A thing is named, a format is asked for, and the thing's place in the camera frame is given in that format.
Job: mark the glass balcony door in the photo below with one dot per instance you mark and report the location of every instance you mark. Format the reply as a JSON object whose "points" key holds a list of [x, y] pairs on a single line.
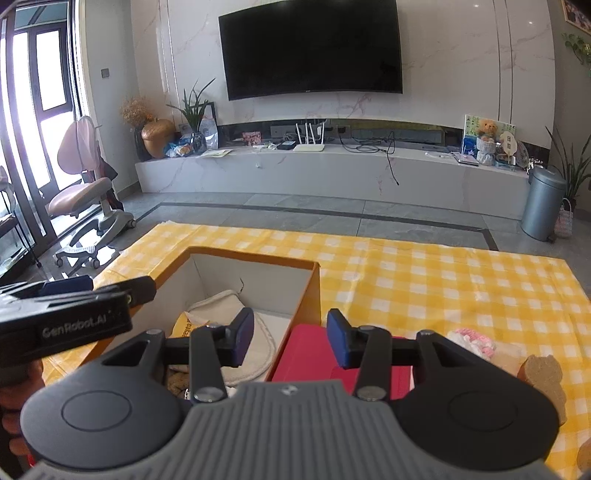
{"points": [[32, 138]]}

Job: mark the small black box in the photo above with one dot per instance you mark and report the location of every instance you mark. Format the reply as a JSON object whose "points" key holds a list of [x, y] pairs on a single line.
{"points": [[285, 145]]}

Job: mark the small pink photo card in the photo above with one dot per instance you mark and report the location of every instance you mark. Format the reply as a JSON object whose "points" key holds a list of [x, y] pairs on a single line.
{"points": [[252, 138]]}

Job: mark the illustrated picture board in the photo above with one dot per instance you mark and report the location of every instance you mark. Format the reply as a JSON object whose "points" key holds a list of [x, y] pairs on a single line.
{"points": [[470, 129]]}

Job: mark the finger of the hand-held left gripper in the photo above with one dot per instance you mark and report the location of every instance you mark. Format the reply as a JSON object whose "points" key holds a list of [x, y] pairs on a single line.
{"points": [[64, 286], [138, 288]]}

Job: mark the hanging vine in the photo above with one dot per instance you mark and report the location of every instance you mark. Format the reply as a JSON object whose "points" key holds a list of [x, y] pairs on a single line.
{"points": [[579, 46]]}

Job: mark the round sign on stand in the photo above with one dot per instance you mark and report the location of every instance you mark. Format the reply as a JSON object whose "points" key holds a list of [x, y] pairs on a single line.
{"points": [[508, 143]]}

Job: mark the yellow checkered blanket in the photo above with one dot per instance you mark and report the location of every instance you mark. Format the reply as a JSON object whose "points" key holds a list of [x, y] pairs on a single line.
{"points": [[415, 286]]}

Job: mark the black picture frame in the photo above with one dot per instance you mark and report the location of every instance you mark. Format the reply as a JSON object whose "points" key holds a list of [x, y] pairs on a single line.
{"points": [[210, 110]]}

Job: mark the framed wall picture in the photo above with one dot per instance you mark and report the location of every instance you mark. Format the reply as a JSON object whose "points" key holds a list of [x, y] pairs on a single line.
{"points": [[579, 11]]}

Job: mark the loose papers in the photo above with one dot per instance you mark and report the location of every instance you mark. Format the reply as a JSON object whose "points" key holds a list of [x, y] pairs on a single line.
{"points": [[216, 153]]}

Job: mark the person's left hand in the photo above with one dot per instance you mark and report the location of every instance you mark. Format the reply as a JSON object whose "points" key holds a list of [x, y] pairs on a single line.
{"points": [[11, 431]]}

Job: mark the black wall television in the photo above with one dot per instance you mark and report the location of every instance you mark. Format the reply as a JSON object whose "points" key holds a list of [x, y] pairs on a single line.
{"points": [[309, 46]]}

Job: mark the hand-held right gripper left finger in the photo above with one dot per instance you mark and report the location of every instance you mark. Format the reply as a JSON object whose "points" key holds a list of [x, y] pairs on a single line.
{"points": [[242, 338]]}

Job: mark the orange cardboard box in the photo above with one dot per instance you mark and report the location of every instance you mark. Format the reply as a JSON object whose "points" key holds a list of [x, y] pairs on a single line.
{"points": [[304, 295]]}

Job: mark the brown toast plush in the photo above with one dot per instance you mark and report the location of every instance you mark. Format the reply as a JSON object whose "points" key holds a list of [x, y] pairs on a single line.
{"points": [[545, 383]]}

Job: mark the tall leafy potted plant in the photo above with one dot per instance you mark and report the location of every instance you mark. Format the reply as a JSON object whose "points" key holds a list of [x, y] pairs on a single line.
{"points": [[575, 161]]}

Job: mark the gold acorn vase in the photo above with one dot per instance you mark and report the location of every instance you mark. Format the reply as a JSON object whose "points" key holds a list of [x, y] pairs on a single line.
{"points": [[158, 138]]}

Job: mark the red box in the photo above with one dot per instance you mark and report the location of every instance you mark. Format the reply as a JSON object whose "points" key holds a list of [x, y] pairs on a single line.
{"points": [[314, 350]]}

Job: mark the pink desk chair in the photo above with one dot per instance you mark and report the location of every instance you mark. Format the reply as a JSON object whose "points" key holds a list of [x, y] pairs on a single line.
{"points": [[81, 194]]}

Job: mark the brown fuzzy plush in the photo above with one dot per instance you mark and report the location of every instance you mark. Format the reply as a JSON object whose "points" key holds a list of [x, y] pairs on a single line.
{"points": [[178, 381]]}

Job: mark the white router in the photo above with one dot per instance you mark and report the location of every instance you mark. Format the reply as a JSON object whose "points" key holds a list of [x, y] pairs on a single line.
{"points": [[309, 147]]}

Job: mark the cream quilted cloth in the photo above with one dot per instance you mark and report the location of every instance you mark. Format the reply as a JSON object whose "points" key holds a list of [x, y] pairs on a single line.
{"points": [[217, 304]]}

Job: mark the yellow pouch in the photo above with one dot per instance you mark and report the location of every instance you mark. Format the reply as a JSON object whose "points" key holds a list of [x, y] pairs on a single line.
{"points": [[184, 327]]}

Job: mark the pink white knit hat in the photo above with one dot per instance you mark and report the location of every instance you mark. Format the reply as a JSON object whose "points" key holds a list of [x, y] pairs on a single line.
{"points": [[473, 341]]}

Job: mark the woven basket bag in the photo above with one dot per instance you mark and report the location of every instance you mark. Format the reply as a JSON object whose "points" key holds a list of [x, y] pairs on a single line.
{"points": [[563, 221]]}

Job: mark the white laptop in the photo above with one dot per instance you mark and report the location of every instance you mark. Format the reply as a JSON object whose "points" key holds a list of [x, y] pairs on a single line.
{"points": [[465, 158]]}

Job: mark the teddy bear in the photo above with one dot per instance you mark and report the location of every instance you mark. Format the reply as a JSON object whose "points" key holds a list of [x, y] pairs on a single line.
{"points": [[487, 138]]}

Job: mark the green plant in glass vase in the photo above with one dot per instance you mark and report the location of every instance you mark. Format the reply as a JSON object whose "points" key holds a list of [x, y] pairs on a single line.
{"points": [[194, 115]]}

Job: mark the dried flowers in dark vase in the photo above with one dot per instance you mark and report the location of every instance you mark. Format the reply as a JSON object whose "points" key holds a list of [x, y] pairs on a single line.
{"points": [[136, 110]]}

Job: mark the snack packets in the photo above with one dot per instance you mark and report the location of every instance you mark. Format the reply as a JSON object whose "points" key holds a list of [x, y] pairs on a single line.
{"points": [[179, 150]]}

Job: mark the grey trash can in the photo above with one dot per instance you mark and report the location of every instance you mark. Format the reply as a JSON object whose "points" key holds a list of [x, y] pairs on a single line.
{"points": [[542, 203]]}

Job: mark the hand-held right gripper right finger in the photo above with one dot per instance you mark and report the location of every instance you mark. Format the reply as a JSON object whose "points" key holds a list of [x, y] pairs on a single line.
{"points": [[339, 340]]}

